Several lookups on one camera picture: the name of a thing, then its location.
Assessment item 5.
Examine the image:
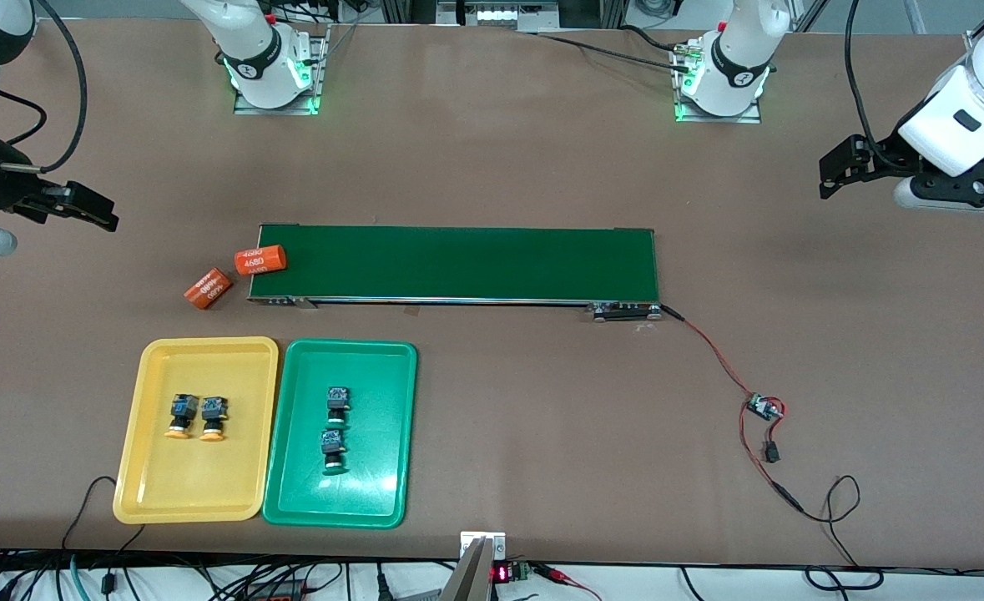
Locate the short red wire black plug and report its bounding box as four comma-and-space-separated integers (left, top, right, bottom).
763, 401, 787, 465

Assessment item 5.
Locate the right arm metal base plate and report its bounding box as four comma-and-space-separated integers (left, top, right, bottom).
233, 23, 331, 116

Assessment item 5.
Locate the red black motor wire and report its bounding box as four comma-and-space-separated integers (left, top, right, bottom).
659, 305, 759, 400

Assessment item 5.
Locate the green conveyor belt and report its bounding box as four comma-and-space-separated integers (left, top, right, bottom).
247, 224, 664, 323

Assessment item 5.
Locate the silver rack device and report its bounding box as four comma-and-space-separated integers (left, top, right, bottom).
435, 0, 561, 33

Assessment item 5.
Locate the long red black power lead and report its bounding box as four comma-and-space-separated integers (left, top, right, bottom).
739, 409, 805, 512

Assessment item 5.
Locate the green plastic tray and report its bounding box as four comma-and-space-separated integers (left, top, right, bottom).
261, 338, 419, 530

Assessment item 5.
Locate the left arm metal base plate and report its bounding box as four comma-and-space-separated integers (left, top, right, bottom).
673, 42, 762, 124

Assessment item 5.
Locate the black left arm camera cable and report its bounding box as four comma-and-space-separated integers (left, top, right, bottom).
842, 0, 922, 172

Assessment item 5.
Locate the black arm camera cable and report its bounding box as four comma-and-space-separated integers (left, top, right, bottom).
0, 0, 89, 174
842, 0, 922, 172

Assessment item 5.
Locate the grey metal camera bracket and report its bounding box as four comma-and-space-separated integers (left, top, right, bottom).
440, 531, 509, 601

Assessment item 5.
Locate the thin black table cable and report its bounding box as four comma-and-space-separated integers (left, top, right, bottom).
59, 476, 149, 577

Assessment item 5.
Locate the orange 4680 cylinder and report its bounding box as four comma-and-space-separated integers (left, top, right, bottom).
235, 245, 288, 277
184, 266, 234, 311

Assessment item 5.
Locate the thin black looped cable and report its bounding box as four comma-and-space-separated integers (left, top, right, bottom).
800, 474, 886, 592

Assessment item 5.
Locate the yellow plastic tray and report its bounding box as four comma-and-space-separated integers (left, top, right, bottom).
113, 336, 280, 525

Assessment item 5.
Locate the red clip lead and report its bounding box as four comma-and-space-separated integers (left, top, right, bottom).
533, 563, 601, 601

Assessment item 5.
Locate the black cable to arm base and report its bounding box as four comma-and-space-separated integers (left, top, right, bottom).
533, 25, 697, 76

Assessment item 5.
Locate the yellow mushroom push button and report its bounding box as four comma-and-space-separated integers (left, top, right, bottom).
164, 394, 200, 440
199, 396, 231, 442

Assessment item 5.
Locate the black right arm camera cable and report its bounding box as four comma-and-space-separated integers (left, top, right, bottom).
0, 0, 89, 174

